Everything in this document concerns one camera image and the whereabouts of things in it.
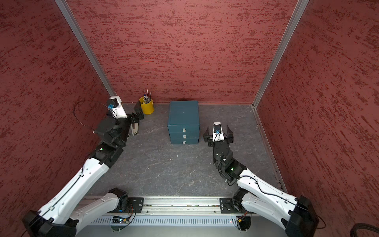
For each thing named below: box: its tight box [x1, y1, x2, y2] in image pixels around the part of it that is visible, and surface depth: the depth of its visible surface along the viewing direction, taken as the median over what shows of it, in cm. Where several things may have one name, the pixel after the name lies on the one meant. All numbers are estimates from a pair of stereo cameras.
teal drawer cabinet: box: [167, 100, 200, 145], surface depth 89 cm
